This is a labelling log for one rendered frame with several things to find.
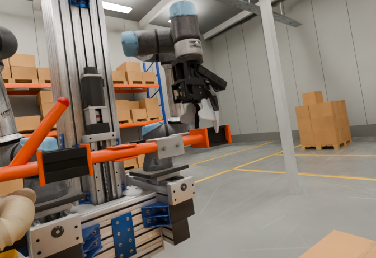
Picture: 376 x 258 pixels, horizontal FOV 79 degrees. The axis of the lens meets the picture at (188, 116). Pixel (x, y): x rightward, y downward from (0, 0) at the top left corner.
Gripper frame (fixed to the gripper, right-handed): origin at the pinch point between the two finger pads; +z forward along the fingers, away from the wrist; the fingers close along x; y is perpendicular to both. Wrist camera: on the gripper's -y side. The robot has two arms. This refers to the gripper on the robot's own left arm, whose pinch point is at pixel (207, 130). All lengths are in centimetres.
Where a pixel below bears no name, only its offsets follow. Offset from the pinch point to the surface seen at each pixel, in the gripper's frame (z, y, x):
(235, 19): -482, -811, -701
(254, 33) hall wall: -398, -874, -654
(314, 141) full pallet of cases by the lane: 95, -636, -323
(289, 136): 35, -274, -159
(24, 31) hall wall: -397, 43, -842
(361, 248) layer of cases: 67, -82, -3
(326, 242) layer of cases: 67, -78, -17
